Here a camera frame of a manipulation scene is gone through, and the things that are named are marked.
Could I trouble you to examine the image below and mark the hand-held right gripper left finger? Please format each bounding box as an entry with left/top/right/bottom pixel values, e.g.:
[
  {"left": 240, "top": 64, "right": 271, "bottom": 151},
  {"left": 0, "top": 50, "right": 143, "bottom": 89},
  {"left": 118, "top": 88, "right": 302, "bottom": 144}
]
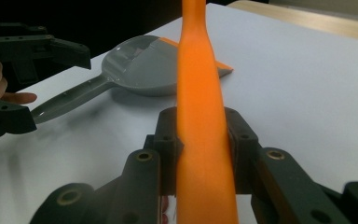
[{"left": 106, "top": 106, "right": 185, "bottom": 224}]

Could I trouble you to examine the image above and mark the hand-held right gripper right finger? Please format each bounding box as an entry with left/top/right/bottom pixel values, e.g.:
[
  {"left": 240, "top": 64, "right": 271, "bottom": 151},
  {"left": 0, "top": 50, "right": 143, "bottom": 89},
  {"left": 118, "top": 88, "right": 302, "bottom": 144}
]
[{"left": 224, "top": 106, "right": 343, "bottom": 224}]

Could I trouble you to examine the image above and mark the orange brush with grey bristles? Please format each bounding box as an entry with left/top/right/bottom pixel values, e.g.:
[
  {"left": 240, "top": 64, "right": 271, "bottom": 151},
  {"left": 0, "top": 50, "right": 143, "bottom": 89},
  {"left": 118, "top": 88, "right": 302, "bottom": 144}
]
[{"left": 175, "top": 0, "right": 241, "bottom": 224}]

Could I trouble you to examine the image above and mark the grey dustpan with orange lip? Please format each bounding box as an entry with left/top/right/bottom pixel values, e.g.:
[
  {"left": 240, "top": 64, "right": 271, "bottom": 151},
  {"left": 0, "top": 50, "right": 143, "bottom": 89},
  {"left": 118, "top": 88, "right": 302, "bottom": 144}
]
[{"left": 31, "top": 35, "right": 234, "bottom": 125}]

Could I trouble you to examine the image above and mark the white table mat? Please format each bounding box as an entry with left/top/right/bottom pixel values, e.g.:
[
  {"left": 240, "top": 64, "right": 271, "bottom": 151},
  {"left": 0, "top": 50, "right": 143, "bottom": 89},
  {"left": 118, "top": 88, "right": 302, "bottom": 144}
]
[{"left": 0, "top": 3, "right": 358, "bottom": 224}]

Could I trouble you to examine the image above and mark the wooden table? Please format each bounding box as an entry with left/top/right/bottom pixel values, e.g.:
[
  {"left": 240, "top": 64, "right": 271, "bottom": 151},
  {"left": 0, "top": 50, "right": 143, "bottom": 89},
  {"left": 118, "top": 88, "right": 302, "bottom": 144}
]
[{"left": 227, "top": 0, "right": 358, "bottom": 44}]

